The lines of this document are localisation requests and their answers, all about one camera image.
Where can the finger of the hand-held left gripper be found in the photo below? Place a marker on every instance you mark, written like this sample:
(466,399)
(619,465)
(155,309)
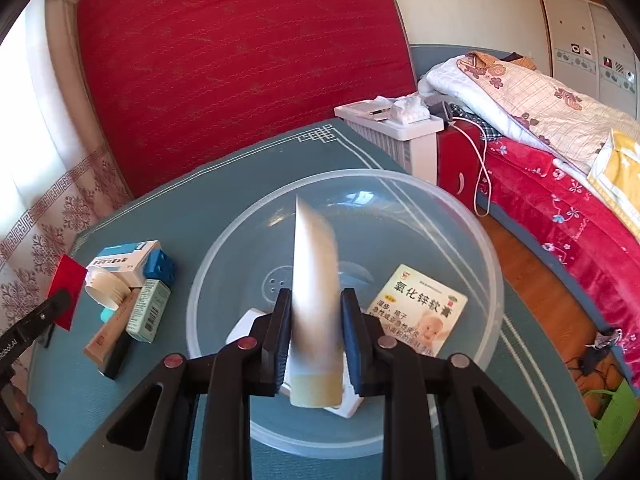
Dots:
(52,307)

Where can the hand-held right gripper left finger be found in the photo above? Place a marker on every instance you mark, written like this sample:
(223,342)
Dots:
(284,340)

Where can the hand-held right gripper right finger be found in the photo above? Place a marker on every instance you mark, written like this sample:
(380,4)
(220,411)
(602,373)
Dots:
(350,340)

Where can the red packet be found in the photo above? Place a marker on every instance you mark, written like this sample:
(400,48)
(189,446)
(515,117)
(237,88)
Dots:
(67,290)

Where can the teal green case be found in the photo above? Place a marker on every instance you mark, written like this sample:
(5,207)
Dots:
(105,314)

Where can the tan tube with black cap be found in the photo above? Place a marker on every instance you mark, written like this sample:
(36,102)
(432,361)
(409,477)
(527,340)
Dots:
(105,340)

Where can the white squeeze tube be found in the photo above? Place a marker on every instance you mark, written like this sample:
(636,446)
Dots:
(315,285)

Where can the yellow white ointment box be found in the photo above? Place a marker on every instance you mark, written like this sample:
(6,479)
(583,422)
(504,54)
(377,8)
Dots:
(425,305)

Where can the white blue medicine box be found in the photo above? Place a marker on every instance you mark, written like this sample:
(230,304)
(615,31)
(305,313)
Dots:
(125,260)

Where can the pale green box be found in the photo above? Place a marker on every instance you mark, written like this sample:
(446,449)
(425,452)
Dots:
(147,315)

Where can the small blue box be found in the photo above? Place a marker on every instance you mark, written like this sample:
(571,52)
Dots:
(160,267)

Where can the clear plastic bowl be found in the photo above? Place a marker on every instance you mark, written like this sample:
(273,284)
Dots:
(400,220)

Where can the teal desktop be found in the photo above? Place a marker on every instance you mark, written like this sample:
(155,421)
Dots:
(225,185)

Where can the person's left hand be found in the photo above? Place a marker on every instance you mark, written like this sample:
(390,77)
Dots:
(35,440)

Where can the patterned lace curtain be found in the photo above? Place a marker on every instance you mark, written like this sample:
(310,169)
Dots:
(50,185)

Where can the white heater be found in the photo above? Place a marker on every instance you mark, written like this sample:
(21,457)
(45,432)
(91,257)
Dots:
(410,150)

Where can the red nightstand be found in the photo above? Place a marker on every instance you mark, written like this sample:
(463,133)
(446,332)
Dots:
(455,170)

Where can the white flat device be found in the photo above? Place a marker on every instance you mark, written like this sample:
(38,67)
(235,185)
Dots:
(367,110)

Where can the white crumpled tissue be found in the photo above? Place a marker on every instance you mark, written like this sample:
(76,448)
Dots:
(410,110)

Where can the red floral blanket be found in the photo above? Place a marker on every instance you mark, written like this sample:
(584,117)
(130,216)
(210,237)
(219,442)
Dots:
(550,210)

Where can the dark grey object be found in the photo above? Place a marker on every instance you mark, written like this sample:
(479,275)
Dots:
(441,110)

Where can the dark plaid cloth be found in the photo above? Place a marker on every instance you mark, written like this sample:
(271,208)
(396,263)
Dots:
(475,122)

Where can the white padded quilt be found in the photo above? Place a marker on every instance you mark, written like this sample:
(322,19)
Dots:
(445,85)

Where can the green bag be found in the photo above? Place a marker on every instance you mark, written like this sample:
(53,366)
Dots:
(620,420)

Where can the red mattress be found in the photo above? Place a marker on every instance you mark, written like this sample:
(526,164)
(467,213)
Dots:
(225,60)

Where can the floral checkered quilt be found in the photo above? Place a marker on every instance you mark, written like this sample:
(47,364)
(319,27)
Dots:
(540,105)

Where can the yellow cloth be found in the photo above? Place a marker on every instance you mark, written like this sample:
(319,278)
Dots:
(620,170)

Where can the tan cloth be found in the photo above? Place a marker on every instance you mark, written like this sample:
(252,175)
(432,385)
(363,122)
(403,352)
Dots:
(525,61)

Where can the white wardrobe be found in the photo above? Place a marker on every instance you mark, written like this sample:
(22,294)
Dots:
(575,35)

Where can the teal bed frame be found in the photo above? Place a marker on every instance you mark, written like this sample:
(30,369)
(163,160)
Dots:
(435,57)

